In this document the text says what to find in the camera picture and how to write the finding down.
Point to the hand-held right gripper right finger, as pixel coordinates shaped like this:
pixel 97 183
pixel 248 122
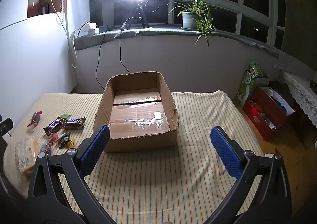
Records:
pixel 226 152

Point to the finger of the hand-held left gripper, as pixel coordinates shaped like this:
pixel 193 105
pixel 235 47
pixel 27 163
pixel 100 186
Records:
pixel 5 127

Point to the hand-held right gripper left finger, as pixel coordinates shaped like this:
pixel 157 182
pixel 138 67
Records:
pixel 95 149

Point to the yellow candy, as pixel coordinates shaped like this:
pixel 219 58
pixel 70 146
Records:
pixel 71 142

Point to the dark candy with red ends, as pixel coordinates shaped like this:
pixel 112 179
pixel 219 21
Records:
pixel 35 117

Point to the dark patterned candy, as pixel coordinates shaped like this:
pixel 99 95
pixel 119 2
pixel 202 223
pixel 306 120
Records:
pixel 64 139

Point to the clear sandwich packet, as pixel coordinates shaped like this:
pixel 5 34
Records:
pixel 24 154

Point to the brown chocolate bar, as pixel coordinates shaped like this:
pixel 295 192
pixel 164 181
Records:
pixel 53 126
pixel 74 122

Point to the red and green candy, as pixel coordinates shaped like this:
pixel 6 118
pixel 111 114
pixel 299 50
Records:
pixel 53 137

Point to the bright green candy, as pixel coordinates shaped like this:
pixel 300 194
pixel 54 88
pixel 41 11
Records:
pixel 66 115

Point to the red cardboard box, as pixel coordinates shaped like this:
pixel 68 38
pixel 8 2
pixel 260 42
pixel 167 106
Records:
pixel 257 121

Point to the striped blanket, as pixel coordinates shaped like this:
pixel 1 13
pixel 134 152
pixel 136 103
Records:
pixel 148 177

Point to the green snack bag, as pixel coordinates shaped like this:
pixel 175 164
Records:
pixel 245 87

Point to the white lace cloth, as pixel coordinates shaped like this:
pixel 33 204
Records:
pixel 302 95

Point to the black power adapter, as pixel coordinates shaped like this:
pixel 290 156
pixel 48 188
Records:
pixel 102 29

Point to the white power adapter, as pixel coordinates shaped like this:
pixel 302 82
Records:
pixel 90 28

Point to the black small device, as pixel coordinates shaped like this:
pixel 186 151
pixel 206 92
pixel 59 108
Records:
pixel 44 8

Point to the grey windowsill cloth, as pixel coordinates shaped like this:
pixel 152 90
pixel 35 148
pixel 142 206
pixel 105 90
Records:
pixel 173 31

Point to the potted spider plant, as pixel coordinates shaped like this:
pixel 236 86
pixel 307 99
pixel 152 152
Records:
pixel 189 19

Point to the olive curtain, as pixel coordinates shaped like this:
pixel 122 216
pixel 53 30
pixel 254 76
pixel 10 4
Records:
pixel 299 15

